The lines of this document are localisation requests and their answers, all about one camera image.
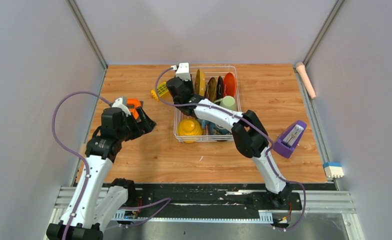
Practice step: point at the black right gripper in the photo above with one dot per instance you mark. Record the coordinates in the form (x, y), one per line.
(190, 83)

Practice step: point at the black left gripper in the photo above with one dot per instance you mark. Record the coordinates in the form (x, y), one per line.
(141, 127)

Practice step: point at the yellow dotted plate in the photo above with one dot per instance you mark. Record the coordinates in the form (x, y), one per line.
(200, 83)

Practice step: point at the olive patterned plate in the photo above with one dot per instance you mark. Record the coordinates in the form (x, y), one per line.
(211, 89)

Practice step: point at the orange plate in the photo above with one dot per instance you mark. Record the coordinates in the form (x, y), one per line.
(230, 85)

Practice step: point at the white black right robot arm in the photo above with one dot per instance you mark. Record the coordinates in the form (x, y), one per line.
(249, 135)

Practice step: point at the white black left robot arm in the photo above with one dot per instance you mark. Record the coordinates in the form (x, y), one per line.
(85, 218)

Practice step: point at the yellow toy block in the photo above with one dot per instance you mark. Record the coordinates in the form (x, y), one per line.
(160, 92)

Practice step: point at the black plate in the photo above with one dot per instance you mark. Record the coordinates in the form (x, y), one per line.
(219, 88)

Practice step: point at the yellow ribbed bowl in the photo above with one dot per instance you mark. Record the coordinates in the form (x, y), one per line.
(189, 128)

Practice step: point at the blue dotted mug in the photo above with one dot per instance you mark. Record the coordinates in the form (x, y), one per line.
(209, 127)

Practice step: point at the light green mug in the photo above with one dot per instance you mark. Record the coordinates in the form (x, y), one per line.
(227, 102)

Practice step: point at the dark blue floral bowl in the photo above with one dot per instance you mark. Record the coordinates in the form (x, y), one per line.
(223, 135)

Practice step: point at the white blue toy block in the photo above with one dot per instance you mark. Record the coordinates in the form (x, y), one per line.
(333, 170)

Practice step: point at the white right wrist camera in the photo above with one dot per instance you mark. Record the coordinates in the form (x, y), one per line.
(182, 71)

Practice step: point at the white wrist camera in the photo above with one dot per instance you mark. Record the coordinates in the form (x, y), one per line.
(121, 103)
(182, 71)

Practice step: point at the orange handle toy on pad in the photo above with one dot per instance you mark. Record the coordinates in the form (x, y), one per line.
(132, 104)

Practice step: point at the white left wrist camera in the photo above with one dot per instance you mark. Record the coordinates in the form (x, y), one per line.
(121, 103)

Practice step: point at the white wire dish rack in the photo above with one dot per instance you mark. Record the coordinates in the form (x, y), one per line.
(210, 71)

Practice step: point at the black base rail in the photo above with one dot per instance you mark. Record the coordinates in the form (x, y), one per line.
(231, 203)

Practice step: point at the pink cylinder handle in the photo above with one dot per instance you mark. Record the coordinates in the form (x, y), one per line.
(301, 69)

